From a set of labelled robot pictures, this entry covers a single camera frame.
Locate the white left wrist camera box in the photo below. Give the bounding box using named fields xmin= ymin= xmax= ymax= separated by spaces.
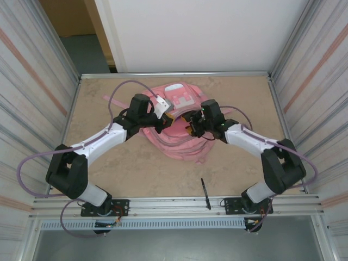
xmin=153 ymin=96 xmax=175 ymax=120

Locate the aluminium table frame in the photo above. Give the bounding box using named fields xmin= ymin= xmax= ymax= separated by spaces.
xmin=29 ymin=71 xmax=326 ymax=218

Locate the brown wooden door frame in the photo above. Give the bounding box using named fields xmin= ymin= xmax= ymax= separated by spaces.
xmin=86 ymin=0 xmax=120 ymax=73

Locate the black pen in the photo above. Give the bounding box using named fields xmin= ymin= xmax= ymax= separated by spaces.
xmin=200 ymin=178 xmax=212 ymax=210

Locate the small circuit board with wires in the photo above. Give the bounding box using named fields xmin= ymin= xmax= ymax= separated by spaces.
xmin=94 ymin=221 xmax=122 ymax=228

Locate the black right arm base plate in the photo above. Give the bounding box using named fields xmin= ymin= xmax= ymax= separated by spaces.
xmin=222 ymin=197 xmax=272 ymax=215

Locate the grey slotted cable duct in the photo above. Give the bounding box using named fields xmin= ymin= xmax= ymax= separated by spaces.
xmin=40 ymin=219 xmax=247 ymax=231

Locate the pink student backpack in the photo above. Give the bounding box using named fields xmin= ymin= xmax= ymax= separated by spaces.
xmin=102 ymin=83 xmax=240 ymax=165

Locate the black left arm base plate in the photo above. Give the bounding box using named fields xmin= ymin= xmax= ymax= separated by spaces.
xmin=80 ymin=198 xmax=131 ymax=218

